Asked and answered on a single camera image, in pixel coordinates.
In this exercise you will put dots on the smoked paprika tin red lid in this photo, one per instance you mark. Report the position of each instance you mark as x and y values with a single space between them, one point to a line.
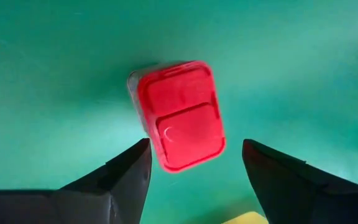
182 118

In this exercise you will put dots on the yellow green plastic bin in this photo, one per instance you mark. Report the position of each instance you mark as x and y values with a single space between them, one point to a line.
247 219

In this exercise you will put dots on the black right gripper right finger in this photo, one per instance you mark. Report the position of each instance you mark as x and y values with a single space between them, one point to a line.
306 196

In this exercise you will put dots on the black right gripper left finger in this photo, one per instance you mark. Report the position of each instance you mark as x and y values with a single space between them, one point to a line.
73 205

